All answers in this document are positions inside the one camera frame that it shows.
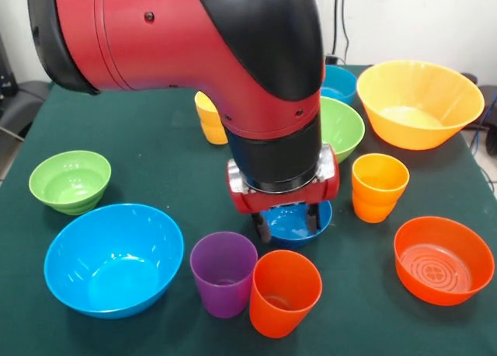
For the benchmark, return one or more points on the small green ribbed bowl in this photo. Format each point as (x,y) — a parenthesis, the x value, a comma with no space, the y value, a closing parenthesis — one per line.
(70,185)

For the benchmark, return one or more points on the orange ribbed plastic cup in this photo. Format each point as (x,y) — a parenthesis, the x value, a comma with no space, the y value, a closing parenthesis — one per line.
(378,193)

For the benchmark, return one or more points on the dark grey pedestal leg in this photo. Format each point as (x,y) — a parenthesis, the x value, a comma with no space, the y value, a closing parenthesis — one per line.
(23,99)

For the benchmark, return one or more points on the dark green tablecloth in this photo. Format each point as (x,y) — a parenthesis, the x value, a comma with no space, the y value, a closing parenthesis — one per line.
(136,158)

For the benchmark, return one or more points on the large yellow bowl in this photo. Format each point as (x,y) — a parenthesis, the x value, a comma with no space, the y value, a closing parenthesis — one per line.
(419,103)

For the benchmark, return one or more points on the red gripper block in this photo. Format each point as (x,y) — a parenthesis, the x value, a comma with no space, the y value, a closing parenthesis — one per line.
(287,198)

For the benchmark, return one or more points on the dark blue bowl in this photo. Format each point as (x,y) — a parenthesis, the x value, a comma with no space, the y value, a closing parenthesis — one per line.
(289,225)

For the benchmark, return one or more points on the large green bowl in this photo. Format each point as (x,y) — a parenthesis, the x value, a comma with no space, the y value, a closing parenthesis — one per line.
(345,130)

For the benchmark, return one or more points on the red plastic bowl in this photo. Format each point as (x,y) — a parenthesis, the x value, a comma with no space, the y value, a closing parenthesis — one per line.
(438,266)

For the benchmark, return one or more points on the large light blue bowl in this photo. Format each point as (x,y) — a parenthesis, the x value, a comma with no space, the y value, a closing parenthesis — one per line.
(112,262)

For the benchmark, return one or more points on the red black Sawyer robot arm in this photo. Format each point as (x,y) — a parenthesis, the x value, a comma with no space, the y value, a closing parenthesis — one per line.
(174,41)

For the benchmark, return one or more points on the small light blue bowl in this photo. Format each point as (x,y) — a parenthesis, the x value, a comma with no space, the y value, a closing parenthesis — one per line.
(341,82)

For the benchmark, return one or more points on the yellow ribbed plastic cup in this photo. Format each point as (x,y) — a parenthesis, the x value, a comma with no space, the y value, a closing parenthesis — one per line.
(211,126)

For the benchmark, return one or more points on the purple plastic cup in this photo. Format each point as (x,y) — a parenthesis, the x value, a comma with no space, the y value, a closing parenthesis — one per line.
(221,286)

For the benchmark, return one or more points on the red plastic cup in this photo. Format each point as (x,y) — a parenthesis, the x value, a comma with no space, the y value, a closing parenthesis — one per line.
(279,309)

